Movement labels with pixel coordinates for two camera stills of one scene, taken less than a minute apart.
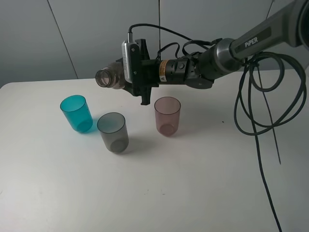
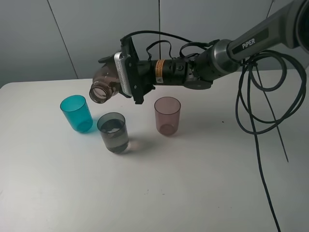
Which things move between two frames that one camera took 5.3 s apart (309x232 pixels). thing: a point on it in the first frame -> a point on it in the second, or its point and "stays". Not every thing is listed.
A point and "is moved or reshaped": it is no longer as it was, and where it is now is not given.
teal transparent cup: x=75 y=108 stays
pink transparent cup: x=167 y=114 stays
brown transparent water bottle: x=111 y=76 is moved or reshaped
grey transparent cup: x=113 y=127 stays
